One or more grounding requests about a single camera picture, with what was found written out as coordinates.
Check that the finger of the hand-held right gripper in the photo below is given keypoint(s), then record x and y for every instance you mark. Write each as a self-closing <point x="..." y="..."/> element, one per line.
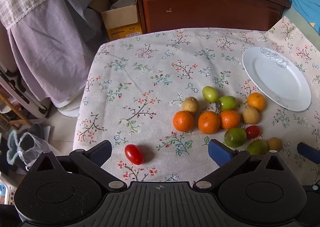
<point x="308" y="152"/>

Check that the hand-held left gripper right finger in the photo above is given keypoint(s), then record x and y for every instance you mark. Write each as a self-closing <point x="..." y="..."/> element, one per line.
<point x="220" y="153"/>

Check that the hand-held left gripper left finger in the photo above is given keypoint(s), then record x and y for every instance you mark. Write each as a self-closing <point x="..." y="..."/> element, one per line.
<point x="101" y="152"/>

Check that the green jujube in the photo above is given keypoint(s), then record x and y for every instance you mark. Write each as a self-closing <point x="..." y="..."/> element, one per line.
<point x="226" y="103"/>
<point x="210" y="94"/>
<point x="235" y="137"/>
<point x="257" y="147"/>

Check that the oblong red cherry tomato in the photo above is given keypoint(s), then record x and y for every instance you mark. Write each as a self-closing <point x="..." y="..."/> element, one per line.
<point x="133" y="154"/>

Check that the orange mandarin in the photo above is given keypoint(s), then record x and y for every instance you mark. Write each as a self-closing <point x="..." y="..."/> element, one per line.
<point x="183" y="121"/>
<point x="230" y="119"/>
<point x="256" y="101"/>
<point x="209" y="122"/>

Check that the round red cherry tomato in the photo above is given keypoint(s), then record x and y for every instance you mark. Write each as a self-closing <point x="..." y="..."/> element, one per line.
<point x="252" y="132"/>

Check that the yellowish brown kiwi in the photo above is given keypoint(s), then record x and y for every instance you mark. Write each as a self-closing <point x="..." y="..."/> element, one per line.
<point x="190" y="104"/>

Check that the white plate with rose print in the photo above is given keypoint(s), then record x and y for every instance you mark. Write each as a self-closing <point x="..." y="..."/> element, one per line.
<point x="277" y="79"/>

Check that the white round base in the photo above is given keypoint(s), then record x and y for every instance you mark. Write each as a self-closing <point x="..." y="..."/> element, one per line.
<point x="67" y="110"/>

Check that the clear plastic bag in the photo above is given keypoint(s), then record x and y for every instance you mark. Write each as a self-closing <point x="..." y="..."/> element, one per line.
<point x="35" y="147"/>

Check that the floral tablecloth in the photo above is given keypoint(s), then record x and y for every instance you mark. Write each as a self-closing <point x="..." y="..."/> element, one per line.
<point x="140" y="79"/>

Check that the light blue fluffy slipper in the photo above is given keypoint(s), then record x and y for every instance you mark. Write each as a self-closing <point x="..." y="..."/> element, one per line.
<point x="11" y="149"/>

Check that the wooden rack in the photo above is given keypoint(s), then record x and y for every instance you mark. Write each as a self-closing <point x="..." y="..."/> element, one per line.
<point x="12" y="114"/>

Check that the lavender bed skirt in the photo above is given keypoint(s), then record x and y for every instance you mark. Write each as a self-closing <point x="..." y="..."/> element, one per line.
<point x="45" y="54"/>

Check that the cardboard box with yellow label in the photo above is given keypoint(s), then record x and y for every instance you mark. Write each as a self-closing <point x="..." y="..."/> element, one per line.
<point x="120" y="21"/>

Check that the pale green bed sheet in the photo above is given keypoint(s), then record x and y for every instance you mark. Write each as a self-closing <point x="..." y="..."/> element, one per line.
<point x="296" y="17"/>

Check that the flat brown cardboard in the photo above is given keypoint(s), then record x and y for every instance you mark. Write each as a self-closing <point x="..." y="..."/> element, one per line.
<point x="98" y="2"/>

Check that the dark wooden nightstand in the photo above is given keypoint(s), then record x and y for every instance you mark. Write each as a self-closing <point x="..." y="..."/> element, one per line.
<point x="200" y="4"/>

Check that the white bundle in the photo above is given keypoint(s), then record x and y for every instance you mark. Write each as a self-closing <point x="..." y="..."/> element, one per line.
<point x="122" y="2"/>

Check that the black folding frame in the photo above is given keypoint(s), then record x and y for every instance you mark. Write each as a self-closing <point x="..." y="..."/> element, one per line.
<point x="17" y="87"/>

